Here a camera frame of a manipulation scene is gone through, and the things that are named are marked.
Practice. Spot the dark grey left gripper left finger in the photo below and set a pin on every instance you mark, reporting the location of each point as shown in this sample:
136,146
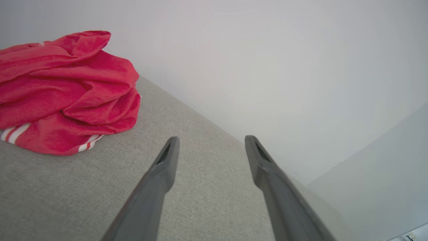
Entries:
147,204

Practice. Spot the white ledge with sticker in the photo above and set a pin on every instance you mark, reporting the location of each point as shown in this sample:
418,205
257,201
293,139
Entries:
413,235

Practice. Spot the red garment with white stripes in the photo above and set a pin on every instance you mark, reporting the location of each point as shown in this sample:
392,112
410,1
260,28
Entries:
67,90

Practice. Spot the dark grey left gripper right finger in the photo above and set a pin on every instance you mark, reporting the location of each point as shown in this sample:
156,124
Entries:
287,207

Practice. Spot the grey fabric sofa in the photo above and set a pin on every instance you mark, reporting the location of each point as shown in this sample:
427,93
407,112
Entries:
67,194

